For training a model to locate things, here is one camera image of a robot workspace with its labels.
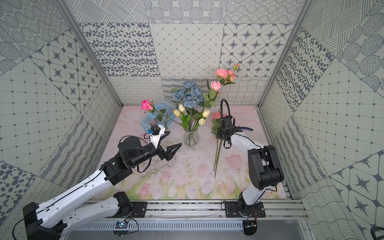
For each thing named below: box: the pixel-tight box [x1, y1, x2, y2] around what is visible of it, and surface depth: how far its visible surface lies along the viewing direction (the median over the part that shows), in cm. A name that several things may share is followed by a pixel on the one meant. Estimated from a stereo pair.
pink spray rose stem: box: [214, 68, 236, 86], surface depth 78 cm
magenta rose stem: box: [140, 99, 182, 126], surface depth 68 cm
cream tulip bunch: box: [173, 103, 211, 131], surface depth 85 cm
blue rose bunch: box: [172, 81, 205, 109], surface depth 80 cm
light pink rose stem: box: [200, 80, 222, 109], surface depth 75 cm
